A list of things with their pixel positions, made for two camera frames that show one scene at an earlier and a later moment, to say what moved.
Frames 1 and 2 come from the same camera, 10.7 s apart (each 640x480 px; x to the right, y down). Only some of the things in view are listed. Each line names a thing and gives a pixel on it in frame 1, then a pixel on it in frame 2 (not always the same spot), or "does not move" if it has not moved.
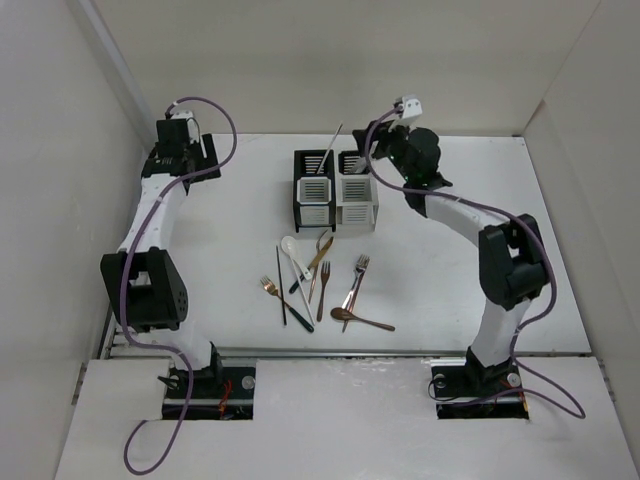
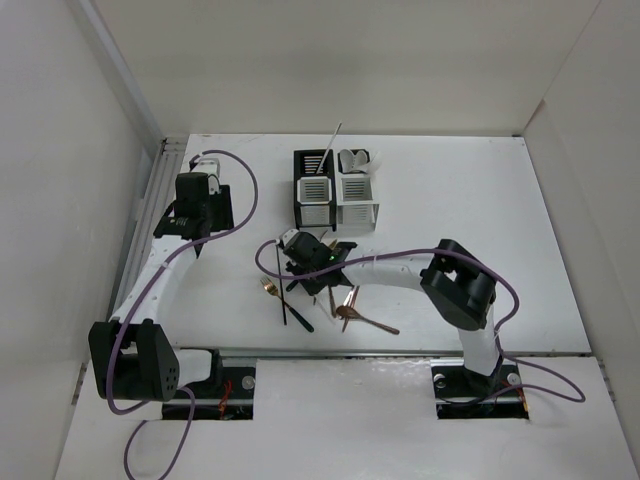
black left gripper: [205, 164] → [224, 223]
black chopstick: [281, 288] does not move
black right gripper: [383, 133] → [312, 288]
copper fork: [324, 274] → [332, 301]
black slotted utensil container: [314, 193] does not move
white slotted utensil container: [357, 195] does not move
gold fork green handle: [272, 289] does not move
